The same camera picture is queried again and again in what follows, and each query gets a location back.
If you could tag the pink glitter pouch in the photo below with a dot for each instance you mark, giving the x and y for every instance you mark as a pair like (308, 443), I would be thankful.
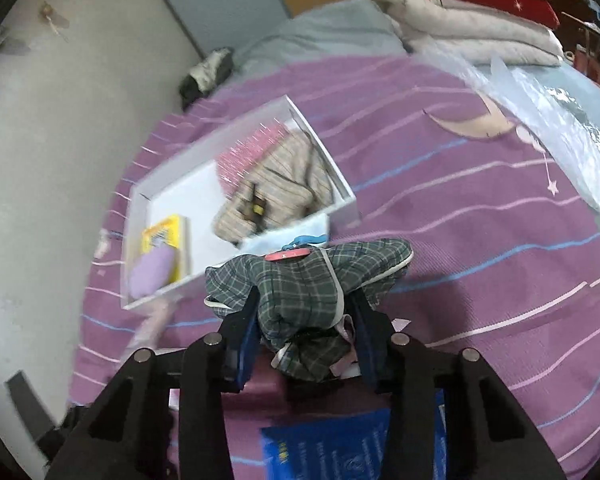
(250, 152)

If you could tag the purple striped bed sheet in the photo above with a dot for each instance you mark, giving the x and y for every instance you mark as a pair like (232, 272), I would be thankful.
(455, 240)

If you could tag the blue plastic packet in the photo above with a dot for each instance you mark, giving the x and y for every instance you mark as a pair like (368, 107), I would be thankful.
(330, 445)

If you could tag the white box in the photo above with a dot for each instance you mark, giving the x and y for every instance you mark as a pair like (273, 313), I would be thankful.
(195, 190)

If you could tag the green plaid pouch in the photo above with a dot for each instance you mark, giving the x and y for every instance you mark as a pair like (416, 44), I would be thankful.
(300, 290)

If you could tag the black and white plush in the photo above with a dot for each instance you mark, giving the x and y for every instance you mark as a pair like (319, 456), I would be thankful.
(205, 75)

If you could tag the red cushion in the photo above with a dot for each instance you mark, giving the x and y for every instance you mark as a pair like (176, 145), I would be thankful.
(505, 5)

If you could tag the lilac soft pad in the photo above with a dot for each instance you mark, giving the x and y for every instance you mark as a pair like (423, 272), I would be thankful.
(150, 272)

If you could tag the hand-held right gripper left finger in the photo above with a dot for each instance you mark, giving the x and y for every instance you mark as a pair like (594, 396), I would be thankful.
(247, 350)

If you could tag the yellow white tissue pack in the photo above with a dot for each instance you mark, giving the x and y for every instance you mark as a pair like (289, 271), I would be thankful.
(162, 232)

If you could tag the white folded quilt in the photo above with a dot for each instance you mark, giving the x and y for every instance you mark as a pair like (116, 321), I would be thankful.
(470, 25)

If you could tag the clear plastic sheet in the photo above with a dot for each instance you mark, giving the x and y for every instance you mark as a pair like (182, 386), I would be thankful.
(555, 125)

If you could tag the beige plaid pouch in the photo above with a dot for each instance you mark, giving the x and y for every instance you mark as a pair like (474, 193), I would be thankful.
(285, 185)

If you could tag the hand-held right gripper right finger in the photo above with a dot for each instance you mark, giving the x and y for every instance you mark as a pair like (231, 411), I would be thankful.
(367, 350)

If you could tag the cluttered metal shelf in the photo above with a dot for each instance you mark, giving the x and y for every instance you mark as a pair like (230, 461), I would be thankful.
(595, 45)

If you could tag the grey blanket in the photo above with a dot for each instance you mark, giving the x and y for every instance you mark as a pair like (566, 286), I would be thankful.
(320, 35)

